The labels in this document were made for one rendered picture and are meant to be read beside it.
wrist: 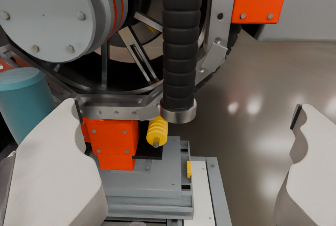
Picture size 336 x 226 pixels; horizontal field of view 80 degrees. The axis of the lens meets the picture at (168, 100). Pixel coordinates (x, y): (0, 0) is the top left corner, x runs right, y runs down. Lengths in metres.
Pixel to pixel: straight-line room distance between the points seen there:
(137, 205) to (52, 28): 0.71
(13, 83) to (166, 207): 0.64
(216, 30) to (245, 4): 0.07
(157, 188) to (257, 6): 0.66
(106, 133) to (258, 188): 0.85
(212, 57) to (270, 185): 0.89
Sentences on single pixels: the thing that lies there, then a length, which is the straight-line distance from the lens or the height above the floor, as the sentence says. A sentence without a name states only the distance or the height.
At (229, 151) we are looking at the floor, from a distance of 1.30.
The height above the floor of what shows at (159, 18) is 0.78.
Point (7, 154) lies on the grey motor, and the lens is 0.80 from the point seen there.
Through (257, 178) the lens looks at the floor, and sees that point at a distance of 1.22.
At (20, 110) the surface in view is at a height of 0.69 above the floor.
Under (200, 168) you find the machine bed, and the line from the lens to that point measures 1.07.
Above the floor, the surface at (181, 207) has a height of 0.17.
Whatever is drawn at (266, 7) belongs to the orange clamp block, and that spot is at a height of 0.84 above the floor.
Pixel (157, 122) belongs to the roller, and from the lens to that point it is 0.58.
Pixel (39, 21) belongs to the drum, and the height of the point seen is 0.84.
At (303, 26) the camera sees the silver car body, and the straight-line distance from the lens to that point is 0.66.
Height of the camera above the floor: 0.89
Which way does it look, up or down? 31 degrees down
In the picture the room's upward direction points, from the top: straight up
